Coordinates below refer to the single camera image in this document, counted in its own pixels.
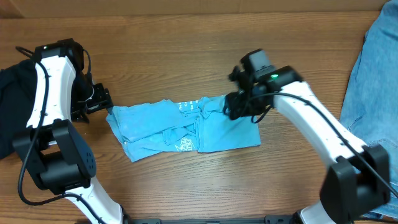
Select light blue printed t-shirt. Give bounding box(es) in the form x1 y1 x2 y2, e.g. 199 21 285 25
106 95 261 162

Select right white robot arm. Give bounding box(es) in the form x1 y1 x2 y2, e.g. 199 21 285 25
223 49 396 224

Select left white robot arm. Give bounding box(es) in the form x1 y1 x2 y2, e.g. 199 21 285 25
12 39 129 224

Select black folded garment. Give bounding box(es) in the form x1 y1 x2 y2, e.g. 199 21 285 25
1 60 37 159

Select blue denim jeans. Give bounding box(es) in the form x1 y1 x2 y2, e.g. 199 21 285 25
338 0 398 220

